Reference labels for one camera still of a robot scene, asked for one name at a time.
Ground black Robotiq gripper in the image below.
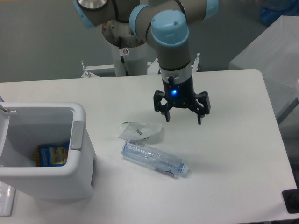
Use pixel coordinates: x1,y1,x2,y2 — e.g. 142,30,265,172
153,76,211,125

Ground white plastic wrapper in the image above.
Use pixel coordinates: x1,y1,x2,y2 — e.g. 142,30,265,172
118,121,162,140

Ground clear crushed plastic bottle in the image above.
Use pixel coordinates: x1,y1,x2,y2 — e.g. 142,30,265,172
121,140,189,178

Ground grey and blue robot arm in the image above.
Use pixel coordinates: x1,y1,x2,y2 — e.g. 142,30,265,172
73,0,219,120

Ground white trash can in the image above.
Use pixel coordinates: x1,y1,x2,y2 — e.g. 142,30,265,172
0,102,96,200

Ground white covered side table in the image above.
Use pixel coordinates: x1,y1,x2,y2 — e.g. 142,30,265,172
229,16,299,123

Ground blue bag in background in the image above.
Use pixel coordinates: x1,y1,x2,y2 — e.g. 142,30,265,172
259,0,299,26

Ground blue yellow snack packet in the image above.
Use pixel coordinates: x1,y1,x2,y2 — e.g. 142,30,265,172
36,142,70,167

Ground black device at table edge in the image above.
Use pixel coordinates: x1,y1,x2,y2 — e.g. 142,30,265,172
282,189,299,214

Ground clear plastic sheet holder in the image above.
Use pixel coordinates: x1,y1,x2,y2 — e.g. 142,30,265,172
0,182,16,217

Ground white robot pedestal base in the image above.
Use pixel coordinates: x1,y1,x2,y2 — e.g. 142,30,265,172
80,18,201,79

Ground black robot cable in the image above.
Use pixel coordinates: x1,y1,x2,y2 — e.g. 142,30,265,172
118,36,130,77

